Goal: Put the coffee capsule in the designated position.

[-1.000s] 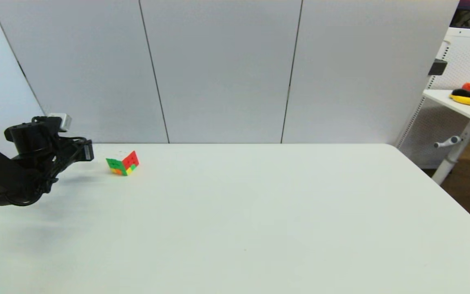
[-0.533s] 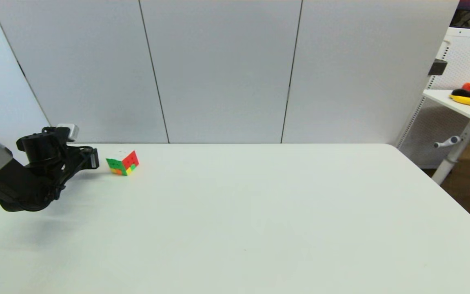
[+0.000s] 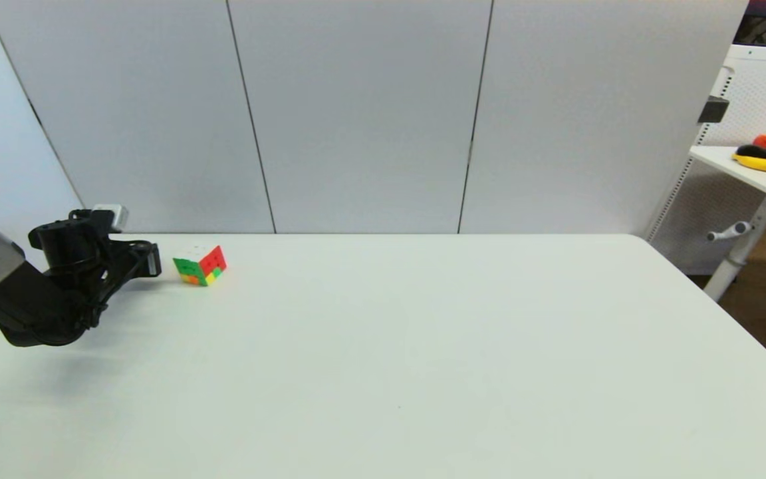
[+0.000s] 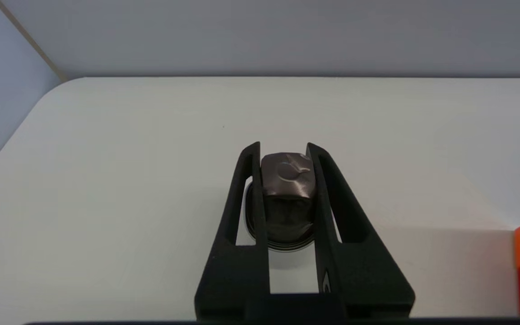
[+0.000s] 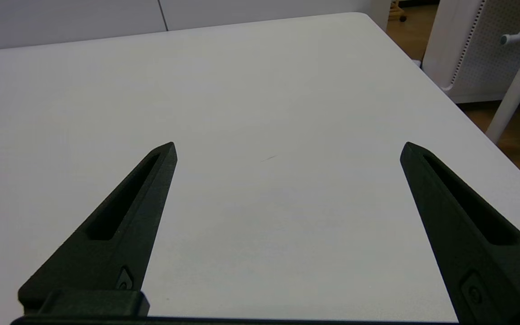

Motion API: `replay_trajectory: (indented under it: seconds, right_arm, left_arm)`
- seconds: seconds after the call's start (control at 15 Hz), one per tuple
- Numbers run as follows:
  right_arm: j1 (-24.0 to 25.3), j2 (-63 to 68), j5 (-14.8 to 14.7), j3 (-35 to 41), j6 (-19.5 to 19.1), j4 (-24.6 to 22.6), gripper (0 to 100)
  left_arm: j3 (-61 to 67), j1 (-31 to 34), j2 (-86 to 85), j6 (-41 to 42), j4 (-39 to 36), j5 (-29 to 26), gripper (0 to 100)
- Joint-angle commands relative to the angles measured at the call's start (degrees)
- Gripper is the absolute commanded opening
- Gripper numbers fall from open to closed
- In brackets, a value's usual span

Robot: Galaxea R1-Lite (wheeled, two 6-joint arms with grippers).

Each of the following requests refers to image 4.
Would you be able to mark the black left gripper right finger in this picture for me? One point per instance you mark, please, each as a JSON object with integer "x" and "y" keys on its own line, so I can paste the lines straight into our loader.
{"x": 359, "y": 275}

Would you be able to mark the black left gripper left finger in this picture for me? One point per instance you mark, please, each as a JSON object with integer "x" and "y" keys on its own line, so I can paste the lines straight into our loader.
{"x": 237, "y": 271}

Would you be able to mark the dark brown coffee capsule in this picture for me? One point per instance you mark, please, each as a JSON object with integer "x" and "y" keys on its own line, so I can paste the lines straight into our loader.
{"x": 287, "y": 180}

